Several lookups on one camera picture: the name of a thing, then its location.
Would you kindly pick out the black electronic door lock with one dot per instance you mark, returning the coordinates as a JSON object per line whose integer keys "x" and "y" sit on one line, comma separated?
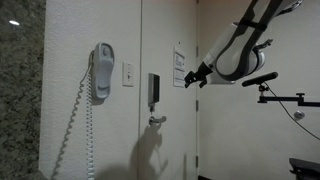
{"x": 153, "y": 89}

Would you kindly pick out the silver round wall knob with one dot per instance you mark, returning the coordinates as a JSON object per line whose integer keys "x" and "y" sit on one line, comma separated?
{"x": 299, "y": 115}

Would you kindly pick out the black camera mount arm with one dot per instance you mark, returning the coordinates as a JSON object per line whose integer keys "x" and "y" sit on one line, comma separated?
{"x": 299, "y": 99}

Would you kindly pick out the white light switch plate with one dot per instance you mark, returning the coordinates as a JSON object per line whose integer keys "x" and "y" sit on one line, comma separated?
{"x": 128, "y": 75}

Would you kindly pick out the black furniture corner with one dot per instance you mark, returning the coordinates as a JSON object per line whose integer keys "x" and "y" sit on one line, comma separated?
{"x": 305, "y": 170}

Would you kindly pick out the grey wall telephone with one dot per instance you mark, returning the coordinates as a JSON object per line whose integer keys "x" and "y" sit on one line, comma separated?
{"x": 101, "y": 72}

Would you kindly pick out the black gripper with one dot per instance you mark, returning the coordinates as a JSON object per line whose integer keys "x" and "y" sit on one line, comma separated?
{"x": 199, "y": 75}

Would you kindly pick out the black stereo camera bar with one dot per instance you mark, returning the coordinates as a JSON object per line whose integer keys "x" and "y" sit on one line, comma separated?
{"x": 259, "y": 80}

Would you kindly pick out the silver door lever handle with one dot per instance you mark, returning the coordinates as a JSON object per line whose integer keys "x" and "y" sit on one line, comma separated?
{"x": 155, "y": 121}

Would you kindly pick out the white door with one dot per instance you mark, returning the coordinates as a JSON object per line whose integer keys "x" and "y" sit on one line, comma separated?
{"x": 167, "y": 151}

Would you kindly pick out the white door notice sign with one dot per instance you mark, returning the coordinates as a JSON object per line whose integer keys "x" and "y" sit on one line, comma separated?
{"x": 178, "y": 68}

